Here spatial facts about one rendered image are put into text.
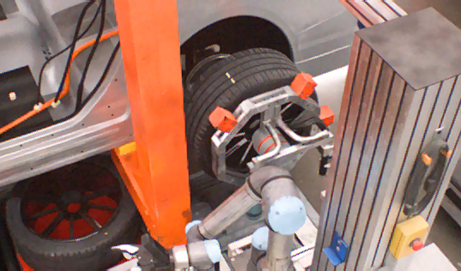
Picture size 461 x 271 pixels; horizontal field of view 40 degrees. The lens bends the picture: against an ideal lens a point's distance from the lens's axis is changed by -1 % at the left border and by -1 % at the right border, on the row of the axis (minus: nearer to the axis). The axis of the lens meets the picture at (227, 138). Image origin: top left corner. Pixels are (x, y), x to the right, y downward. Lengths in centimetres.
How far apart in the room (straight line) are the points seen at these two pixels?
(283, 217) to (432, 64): 68
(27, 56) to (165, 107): 143
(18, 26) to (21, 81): 32
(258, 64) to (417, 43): 131
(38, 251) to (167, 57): 134
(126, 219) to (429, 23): 189
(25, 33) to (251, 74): 136
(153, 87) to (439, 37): 100
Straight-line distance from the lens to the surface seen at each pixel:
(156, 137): 236
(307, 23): 317
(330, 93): 449
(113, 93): 290
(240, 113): 276
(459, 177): 368
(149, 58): 211
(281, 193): 196
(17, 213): 327
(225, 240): 344
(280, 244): 210
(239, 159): 309
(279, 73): 281
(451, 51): 164
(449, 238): 384
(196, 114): 284
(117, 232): 308
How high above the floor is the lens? 299
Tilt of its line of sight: 46 degrees down
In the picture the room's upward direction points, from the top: straight up
